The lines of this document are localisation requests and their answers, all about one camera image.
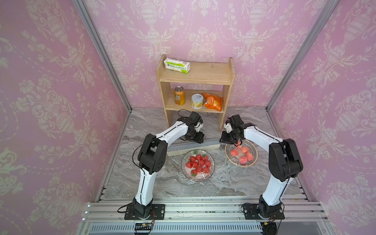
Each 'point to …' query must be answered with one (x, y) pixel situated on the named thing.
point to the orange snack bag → (213, 102)
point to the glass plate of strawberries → (198, 165)
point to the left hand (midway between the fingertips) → (199, 140)
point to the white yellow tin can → (197, 101)
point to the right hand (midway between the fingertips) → (222, 140)
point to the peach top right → (245, 149)
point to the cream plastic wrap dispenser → (186, 146)
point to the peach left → (234, 152)
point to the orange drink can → (179, 95)
